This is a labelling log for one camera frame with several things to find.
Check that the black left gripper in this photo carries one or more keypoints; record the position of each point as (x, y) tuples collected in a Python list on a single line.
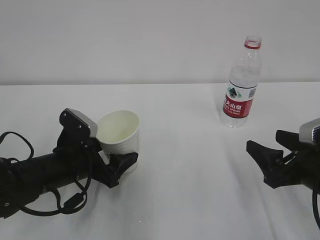
[(83, 155)]

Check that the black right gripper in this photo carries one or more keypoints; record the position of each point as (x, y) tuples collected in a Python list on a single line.
[(300, 167)]

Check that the white paper cup green logo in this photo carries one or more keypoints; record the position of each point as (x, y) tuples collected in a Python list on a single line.
[(118, 133)]

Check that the clear water bottle red label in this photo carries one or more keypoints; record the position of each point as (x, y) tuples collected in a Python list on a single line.
[(243, 81)]

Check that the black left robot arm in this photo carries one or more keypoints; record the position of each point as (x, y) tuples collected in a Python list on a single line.
[(67, 172)]

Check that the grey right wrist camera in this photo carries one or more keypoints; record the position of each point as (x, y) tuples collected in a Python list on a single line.
[(309, 132)]

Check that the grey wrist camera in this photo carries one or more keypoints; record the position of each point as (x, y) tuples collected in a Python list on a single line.
[(309, 132), (78, 125)]

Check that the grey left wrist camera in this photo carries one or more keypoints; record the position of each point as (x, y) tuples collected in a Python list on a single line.
[(78, 125)]

